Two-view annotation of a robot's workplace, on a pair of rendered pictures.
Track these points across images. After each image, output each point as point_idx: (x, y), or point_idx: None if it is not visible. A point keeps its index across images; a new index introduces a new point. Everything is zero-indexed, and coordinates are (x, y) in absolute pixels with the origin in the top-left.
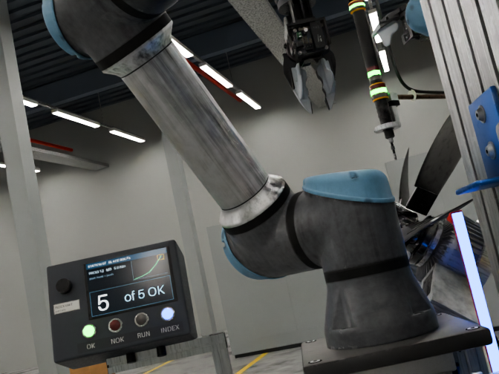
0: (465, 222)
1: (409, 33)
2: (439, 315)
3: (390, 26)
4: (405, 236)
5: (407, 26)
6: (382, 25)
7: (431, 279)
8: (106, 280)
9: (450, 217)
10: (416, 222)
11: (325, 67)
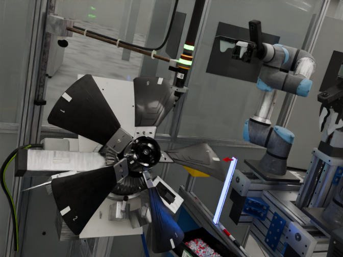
0: None
1: (250, 60)
2: (308, 208)
3: (245, 48)
4: (217, 171)
5: (251, 56)
6: (247, 46)
7: (167, 187)
8: None
9: (228, 159)
10: (193, 158)
11: (331, 113)
